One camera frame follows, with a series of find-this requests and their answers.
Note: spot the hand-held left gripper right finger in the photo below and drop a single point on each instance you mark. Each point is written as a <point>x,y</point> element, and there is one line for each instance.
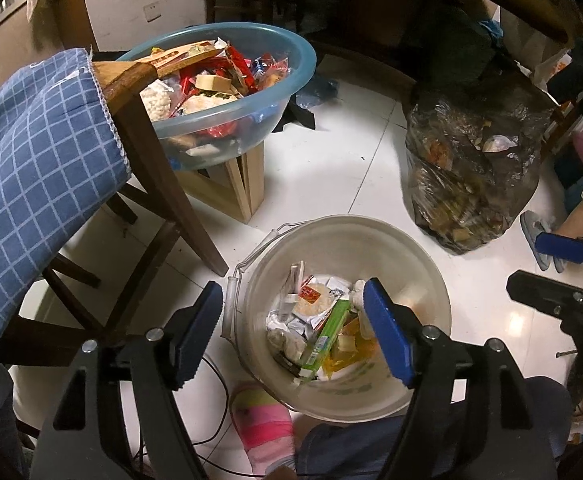
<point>389,332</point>

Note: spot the teal plastic basin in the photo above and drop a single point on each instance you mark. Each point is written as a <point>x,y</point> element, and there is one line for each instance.
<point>296,75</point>

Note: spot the white plastic bucket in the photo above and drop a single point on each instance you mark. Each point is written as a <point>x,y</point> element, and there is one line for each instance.
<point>351,245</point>

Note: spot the pile of snack packets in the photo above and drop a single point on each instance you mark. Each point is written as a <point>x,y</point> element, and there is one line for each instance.
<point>236,65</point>

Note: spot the dark translucent garbage bag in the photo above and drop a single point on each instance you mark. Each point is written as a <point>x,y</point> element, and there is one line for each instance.
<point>471,170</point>

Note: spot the small yellow box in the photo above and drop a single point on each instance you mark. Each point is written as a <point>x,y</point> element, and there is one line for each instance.
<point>211,81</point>

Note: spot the pink striped sock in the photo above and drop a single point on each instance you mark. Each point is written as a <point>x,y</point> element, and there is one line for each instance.
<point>261,420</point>

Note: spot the beige base cabinets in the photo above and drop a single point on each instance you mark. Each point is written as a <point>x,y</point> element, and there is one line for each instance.
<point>6,45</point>

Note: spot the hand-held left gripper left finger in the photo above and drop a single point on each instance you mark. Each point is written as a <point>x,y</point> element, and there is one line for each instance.
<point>199,332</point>

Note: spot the white packet red label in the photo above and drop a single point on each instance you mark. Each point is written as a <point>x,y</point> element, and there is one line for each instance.
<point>311,302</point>

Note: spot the light wooden stool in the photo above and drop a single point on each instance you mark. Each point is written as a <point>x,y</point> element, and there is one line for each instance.
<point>241,185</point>

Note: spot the blue checked star tablecloth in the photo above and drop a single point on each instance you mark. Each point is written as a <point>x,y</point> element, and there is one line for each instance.
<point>36,170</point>

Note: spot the black cloth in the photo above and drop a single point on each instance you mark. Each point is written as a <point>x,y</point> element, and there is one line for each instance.
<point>296,117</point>

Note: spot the white plastic bag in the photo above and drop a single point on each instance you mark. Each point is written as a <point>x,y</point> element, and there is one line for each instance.
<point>546,60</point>

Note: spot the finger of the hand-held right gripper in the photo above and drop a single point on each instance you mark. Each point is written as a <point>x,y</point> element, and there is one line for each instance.
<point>546,292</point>
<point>559,247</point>

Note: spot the green packet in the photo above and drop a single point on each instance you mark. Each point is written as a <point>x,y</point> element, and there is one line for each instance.
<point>329,330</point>

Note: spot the white wall socket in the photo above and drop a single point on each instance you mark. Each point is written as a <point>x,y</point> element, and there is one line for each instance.
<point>152,12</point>

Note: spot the white knotted cloth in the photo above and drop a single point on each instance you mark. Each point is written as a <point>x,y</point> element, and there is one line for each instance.
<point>357,294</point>

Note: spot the yellow corn packet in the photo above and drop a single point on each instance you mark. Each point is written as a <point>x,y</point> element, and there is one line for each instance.
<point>356,357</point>

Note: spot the clear plastic wrapper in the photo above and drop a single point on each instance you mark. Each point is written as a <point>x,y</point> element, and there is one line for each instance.
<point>291,290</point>

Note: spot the grey slipper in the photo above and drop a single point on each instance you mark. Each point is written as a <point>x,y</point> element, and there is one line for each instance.
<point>531,230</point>

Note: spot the long narrow carton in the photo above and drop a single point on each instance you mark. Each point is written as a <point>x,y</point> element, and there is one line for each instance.
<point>181,55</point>

